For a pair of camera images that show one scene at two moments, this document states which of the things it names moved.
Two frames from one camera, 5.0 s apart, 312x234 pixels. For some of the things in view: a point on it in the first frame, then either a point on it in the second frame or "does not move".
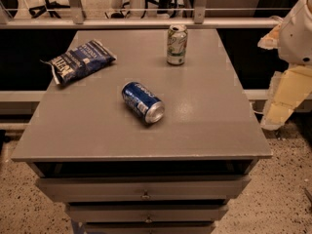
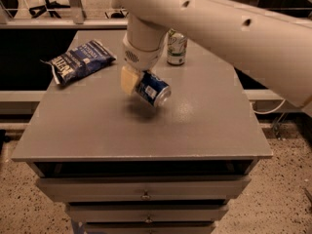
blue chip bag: (81, 61) does not move
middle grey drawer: (143, 213) does not move
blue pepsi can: (142, 101) -> (151, 88)
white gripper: (296, 38) -> (142, 58)
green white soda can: (176, 44) does not move
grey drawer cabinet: (118, 175) does not move
